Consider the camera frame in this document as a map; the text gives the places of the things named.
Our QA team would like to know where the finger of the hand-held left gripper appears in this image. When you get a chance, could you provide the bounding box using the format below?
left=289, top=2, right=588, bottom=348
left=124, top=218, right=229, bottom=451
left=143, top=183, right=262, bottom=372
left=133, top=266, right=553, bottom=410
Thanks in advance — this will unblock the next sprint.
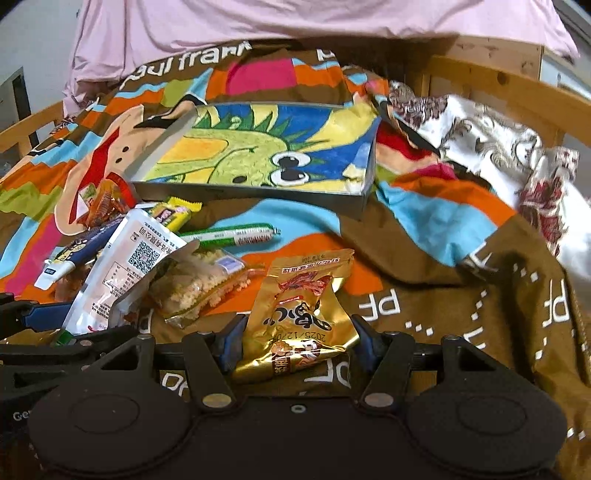
left=0, top=327, right=141, bottom=371
left=0, top=292, right=72, bottom=332

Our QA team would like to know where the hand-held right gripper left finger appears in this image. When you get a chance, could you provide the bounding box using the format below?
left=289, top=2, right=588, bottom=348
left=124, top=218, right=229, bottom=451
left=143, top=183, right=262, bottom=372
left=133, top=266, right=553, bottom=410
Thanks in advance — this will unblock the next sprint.
left=87, top=315, right=251, bottom=415

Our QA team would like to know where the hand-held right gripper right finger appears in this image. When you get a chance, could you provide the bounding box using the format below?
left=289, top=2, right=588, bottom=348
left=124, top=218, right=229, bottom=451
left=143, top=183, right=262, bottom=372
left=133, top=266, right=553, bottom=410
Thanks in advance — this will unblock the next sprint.
left=348, top=314, right=509, bottom=412

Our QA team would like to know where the gold snack packet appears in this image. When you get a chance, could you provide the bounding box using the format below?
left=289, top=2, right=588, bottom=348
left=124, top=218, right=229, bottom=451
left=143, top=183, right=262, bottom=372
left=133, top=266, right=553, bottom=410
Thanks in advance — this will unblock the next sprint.
left=232, top=248, right=362, bottom=385

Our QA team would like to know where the blue and white snack packet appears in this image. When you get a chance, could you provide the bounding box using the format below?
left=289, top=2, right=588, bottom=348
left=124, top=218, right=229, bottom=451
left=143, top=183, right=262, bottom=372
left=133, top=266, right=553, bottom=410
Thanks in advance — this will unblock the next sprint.
left=34, top=225, right=126, bottom=292

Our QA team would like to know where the white packet with square code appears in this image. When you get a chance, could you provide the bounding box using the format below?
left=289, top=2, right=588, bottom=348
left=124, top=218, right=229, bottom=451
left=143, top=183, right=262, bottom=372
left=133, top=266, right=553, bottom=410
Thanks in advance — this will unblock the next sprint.
left=61, top=208, right=186, bottom=336

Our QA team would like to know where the yellow snack bar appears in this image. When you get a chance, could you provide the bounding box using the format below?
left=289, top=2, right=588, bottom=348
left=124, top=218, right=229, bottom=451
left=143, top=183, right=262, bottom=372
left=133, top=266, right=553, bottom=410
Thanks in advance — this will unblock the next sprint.
left=148, top=196, right=193, bottom=232

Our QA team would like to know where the cartoon print tin box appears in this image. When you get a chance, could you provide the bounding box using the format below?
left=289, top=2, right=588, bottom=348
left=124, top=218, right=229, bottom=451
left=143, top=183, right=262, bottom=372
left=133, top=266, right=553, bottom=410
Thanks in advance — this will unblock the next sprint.
left=124, top=102, right=384, bottom=222

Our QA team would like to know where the clear packet of puffed snack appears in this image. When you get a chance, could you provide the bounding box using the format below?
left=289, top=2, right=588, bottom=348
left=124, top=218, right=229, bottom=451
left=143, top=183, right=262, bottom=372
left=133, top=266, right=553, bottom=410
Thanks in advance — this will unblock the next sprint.
left=148, top=248, right=265, bottom=329

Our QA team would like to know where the colourful printed blanket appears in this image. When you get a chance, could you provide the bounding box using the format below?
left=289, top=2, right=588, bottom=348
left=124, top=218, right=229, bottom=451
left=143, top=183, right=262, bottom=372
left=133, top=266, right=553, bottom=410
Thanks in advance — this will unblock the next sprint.
left=0, top=39, right=591, bottom=480

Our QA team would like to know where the silver foil packet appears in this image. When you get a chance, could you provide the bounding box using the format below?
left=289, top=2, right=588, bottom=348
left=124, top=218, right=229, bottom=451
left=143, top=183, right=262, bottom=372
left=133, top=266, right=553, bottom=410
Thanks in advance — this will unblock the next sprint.
left=112, top=240, right=202, bottom=325

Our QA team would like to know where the green sausage stick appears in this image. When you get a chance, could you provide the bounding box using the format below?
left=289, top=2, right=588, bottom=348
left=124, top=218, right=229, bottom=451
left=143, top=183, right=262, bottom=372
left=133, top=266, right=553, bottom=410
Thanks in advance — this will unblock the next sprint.
left=179, top=222, right=282, bottom=248

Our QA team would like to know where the red orange snack packet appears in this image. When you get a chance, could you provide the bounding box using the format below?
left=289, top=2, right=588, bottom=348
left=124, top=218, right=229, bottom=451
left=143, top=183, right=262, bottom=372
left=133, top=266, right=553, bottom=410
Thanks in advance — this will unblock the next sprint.
left=75, top=178, right=140, bottom=230

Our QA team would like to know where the grey door panel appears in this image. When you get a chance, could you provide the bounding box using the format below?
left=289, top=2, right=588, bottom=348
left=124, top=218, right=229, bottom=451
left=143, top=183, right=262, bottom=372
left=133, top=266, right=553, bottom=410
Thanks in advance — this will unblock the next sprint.
left=0, top=67, right=34, bottom=155

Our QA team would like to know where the white floral quilt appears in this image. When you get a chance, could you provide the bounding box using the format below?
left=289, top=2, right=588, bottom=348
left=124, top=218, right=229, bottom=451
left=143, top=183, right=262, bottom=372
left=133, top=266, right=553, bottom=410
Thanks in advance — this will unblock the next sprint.
left=369, top=80, right=591, bottom=278

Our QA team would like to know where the wooden board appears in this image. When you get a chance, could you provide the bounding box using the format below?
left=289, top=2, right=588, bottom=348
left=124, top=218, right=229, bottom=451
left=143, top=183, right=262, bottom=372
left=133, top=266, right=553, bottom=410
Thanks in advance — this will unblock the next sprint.
left=406, top=34, right=544, bottom=99

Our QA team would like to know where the pink sheet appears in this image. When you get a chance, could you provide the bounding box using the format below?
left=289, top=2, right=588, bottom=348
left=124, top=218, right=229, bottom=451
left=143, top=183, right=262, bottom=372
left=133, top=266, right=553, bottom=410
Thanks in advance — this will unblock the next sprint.
left=62, top=0, right=581, bottom=117

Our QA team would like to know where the white cabinet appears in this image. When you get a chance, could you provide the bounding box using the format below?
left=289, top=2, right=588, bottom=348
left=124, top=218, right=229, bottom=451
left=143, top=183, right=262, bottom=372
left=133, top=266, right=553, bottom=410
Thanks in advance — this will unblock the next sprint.
left=539, top=45, right=591, bottom=101

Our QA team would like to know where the wooden bed frame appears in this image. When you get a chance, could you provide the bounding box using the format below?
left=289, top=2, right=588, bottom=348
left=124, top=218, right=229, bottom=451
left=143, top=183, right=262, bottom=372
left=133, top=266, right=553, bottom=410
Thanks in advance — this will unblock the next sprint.
left=0, top=54, right=591, bottom=155

